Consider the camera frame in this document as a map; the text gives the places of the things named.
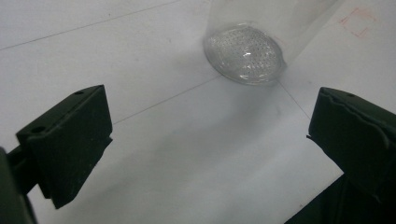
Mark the clear plastic cup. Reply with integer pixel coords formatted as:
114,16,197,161
203,0,340,87

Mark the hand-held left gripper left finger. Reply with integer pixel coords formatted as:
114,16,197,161
7,84,114,210

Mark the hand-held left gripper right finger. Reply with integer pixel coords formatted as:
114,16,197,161
305,87,396,206

